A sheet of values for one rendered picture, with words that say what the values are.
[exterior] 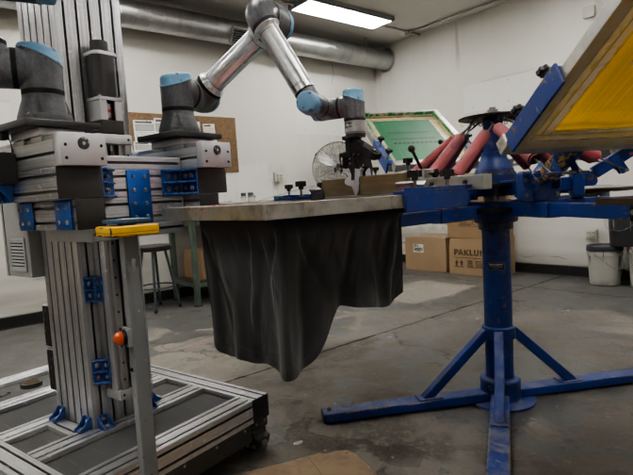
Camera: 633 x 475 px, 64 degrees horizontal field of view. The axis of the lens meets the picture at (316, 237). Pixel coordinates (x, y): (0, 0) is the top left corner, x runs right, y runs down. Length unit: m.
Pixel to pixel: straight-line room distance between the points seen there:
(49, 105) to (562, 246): 5.17
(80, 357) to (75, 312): 0.16
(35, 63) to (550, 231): 5.21
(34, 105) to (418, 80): 5.80
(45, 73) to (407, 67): 5.88
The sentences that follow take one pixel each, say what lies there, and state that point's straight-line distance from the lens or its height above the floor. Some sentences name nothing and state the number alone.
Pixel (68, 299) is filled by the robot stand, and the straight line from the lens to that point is 2.00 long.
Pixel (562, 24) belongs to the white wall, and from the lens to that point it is 6.10.
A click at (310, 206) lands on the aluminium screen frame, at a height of 0.98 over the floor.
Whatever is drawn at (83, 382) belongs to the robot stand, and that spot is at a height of 0.39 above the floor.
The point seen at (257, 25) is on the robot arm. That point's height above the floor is 1.58.
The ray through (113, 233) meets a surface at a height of 0.94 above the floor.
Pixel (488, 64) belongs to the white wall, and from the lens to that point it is 6.44.
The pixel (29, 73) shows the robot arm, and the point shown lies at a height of 1.40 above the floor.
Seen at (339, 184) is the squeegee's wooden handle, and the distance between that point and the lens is 1.84.
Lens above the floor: 1.00
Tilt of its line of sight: 5 degrees down
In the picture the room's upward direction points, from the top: 3 degrees counter-clockwise
